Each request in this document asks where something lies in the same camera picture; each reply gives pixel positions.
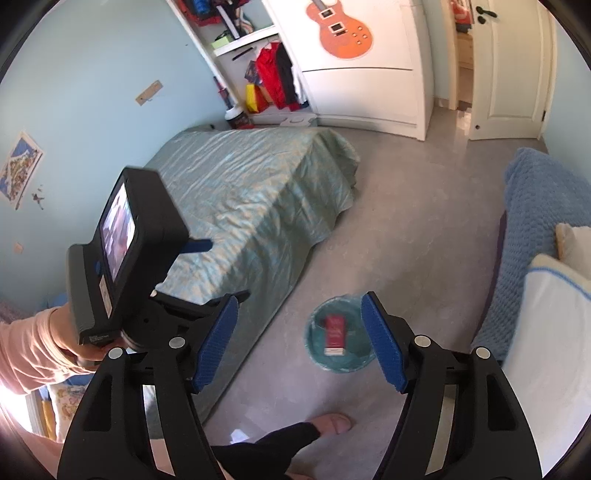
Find dark red cosmetic box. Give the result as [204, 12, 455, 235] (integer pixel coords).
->
[324, 314, 346, 356]

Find person's pink sleeved left forearm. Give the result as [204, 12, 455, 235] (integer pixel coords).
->
[0, 308, 90, 395]

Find teal lined trash bin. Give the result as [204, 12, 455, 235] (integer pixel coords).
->
[304, 295, 376, 374]

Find person's left hand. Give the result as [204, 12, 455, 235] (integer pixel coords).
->
[49, 304, 127, 365]

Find green satin covered bed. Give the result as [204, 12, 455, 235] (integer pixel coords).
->
[146, 127, 360, 419]

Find white jar on floor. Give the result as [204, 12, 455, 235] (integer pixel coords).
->
[224, 105, 253, 130]

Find yellow bag in closet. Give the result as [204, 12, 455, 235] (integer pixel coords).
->
[245, 83, 270, 114]

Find person's left leg and slipper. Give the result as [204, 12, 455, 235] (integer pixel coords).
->
[211, 413, 353, 479]

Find red hanging clothes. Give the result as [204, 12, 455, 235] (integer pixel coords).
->
[256, 42, 301, 111]

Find beige pillow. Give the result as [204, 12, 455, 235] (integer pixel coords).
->
[555, 223, 591, 276]

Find blue knitted blanket bed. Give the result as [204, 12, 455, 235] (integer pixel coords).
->
[472, 148, 590, 362]

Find white wardrobe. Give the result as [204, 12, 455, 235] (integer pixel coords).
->
[263, 0, 434, 141]

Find cream room door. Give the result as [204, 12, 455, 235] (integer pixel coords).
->
[470, 0, 554, 140]

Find map poster on wall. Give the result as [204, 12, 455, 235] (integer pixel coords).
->
[0, 132, 44, 210]

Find orange guitar wall sticker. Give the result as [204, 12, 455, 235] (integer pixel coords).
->
[305, 0, 373, 59]

